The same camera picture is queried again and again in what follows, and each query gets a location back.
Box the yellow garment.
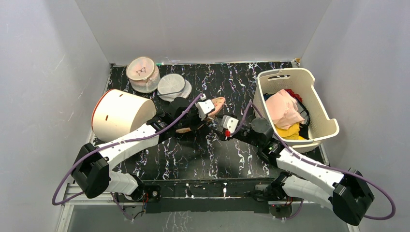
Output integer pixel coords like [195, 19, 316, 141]
[275, 123, 303, 140]

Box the dark blue garment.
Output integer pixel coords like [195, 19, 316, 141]
[263, 94, 273, 101]

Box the cream cylindrical bin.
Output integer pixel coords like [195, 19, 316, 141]
[91, 89, 156, 142]

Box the cream plastic laundry basket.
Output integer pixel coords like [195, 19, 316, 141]
[253, 68, 339, 153]

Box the white round mesh laundry bag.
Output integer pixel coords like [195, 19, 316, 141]
[157, 73, 192, 102]

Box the peach patterned mesh laundry bag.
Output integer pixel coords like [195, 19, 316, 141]
[176, 97, 226, 133]

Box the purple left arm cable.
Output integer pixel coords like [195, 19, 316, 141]
[52, 93, 205, 206]

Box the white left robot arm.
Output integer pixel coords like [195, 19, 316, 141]
[68, 94, 215, 201]

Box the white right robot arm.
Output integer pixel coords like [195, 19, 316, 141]
[216, 116, 374, 226]

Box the grey black garment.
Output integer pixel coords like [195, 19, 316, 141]
[295, 98, 310, 140]

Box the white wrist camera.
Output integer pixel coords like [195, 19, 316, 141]
[195, 94, 215, 121]
[217, 115, 239, 140]

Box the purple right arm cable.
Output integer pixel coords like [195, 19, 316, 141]
[230, 100, 396, 221]

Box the pink garment in basket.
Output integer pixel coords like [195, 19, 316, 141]
[265, 89, 305, 130]

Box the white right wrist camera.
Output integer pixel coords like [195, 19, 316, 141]
[217, 115, 239, 140]

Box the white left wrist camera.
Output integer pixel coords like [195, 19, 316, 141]
[195, 94, 215, 121]

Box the red lace garment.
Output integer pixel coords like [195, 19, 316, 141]
[285, 89, 303, 103]

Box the pink round mesh laundry bag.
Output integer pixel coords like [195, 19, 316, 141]
[126, 57, 161, 93]

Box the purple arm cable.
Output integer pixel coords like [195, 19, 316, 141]
[230, 100, 396, 221]
[52, 93, 205, 206]

